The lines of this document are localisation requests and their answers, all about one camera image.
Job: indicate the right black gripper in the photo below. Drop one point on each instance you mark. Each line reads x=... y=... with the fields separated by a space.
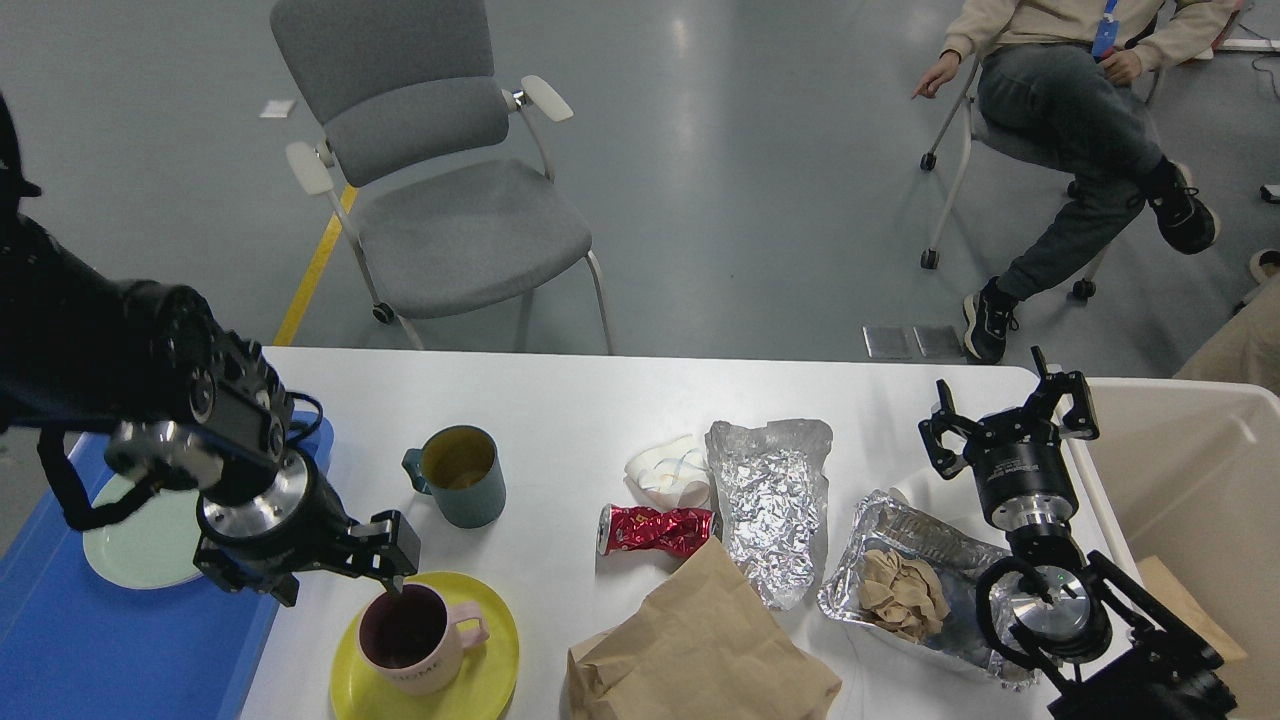
x=1020 y=470

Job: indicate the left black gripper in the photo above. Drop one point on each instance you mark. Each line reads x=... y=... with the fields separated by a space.
x=299 y=524

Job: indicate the pink mug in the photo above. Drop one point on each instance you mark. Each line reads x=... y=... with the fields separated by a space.
x=416 y=640

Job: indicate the dark teal mug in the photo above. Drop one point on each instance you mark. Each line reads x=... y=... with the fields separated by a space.
x=460 y=469

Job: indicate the yellow plate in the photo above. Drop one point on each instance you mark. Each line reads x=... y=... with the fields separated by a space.
x=482 y=690

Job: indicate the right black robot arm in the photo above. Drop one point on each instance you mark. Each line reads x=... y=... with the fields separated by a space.
x=1106 y=644

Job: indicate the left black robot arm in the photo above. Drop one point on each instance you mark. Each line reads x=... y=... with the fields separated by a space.
x=135 y=389

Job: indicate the aluminium foil tray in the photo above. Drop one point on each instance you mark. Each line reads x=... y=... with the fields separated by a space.
x=882 y=523

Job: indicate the beige plastic bin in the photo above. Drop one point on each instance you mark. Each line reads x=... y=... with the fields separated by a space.
x=1191 y=472

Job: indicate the crumpled brown napkin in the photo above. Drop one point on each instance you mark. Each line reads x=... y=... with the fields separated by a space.
x=902 y=596

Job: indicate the cardboard piece in bin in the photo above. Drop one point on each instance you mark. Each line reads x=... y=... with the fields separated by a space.
x=1166 y=588

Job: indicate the pale green plate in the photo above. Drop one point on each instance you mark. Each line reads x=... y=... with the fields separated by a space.
x=154 y=548

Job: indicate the silver foil bag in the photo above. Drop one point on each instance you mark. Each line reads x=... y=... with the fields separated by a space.
x=772 y=500

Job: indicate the crushed red can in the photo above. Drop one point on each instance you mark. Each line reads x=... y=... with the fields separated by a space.
x=680 y=532

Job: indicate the crumpled white tissue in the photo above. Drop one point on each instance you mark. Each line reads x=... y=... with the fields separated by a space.
x=672 y=476

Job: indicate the brown paper bag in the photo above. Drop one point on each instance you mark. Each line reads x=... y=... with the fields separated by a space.
x=700 y=646

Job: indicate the blue plastic tray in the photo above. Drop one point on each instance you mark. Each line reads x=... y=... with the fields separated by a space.
x=76 y=646

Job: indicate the seated person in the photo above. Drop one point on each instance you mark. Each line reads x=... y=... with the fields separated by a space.
x=1062 y=72

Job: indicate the grey office chair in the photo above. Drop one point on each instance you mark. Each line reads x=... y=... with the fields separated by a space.
x=394 y=84

